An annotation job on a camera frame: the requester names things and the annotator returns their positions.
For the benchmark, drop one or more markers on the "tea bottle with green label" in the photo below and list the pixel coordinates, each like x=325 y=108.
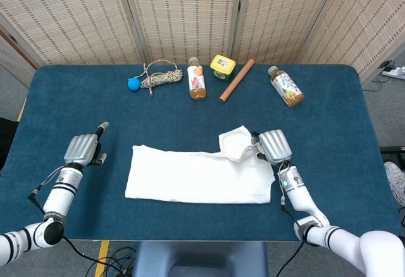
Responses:
x=286 y=87

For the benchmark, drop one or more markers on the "blue table mat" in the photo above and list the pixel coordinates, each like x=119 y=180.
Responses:
x=190 y=115

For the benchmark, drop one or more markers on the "blue ball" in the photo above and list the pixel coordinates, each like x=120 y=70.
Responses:
x=133 y=84

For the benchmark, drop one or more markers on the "black floor bar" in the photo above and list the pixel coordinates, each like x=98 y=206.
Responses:
x=392 y=149

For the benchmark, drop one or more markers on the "woven folding screen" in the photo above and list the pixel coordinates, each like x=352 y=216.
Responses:
x=190 y=11

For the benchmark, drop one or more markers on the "white sneaker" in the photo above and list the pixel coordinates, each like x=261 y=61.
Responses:
x=395 y=179

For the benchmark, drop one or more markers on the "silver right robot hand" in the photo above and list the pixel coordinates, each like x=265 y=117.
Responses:
x=275 y=145

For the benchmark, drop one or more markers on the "wooden rolling pin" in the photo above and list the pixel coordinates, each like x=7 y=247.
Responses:
x=236 y=81

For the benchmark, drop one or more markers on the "black object beside table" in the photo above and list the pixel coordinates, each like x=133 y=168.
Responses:
x=6 y=141

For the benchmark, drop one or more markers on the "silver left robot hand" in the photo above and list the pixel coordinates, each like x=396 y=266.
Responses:
x=80 y=149

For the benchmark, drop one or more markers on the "green tub with yellow lid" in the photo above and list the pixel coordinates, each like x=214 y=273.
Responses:
x=222 y=67

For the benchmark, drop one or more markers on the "white power strip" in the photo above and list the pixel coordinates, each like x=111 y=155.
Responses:
x=395 y=72

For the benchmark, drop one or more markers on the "white T-shirt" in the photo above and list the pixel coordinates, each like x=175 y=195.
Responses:
x=190 y=179

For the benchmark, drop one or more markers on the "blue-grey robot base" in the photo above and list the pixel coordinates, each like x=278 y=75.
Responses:
x=199 y=258

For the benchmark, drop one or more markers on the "tea bottle with red label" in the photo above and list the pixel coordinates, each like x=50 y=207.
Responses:
x=196 y=81

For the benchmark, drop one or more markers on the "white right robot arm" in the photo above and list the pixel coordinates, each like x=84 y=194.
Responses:
x=300 y=201

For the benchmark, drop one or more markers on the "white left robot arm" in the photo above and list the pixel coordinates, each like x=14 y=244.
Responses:
x=60 y=194

